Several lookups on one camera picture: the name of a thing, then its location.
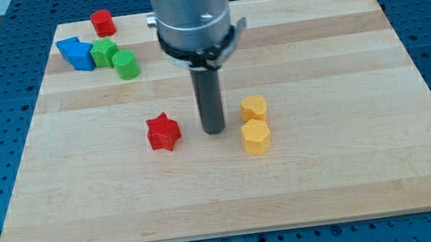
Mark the yellow heart block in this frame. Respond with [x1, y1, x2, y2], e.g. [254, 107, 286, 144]
[240, 94, 268, 122]

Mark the silver robot arm cylinder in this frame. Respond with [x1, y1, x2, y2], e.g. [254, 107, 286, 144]
[148, 0, 235, 70]

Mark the wooden board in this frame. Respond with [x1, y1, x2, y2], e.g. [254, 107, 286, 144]
[0, 0, 431, 242]

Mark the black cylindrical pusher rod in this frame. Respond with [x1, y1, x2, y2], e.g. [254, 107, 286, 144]
[190, 70, 225, 134]

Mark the yellow hexagon block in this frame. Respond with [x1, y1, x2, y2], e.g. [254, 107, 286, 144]
[241, 119, 271, 155]

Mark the red star block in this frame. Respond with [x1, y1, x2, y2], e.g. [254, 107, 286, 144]
[146, 113, 181, 151]

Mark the green cylinder block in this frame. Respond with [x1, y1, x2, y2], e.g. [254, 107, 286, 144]
[112, 49, 141, 80]

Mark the green star block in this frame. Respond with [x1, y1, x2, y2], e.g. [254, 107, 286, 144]
[90, 37, 119, 68]

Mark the blue pentagon block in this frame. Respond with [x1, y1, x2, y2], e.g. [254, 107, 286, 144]
[66, 42, 96, 71]

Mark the red cylinder block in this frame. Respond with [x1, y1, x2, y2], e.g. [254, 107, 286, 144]
[90, 9, 116, 38]

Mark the blue cube block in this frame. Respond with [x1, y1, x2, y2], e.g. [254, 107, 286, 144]
[55, 36, 79, 61]

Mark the black clamp ring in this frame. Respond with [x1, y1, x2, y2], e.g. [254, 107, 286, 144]
[155, 16, 252, 78]

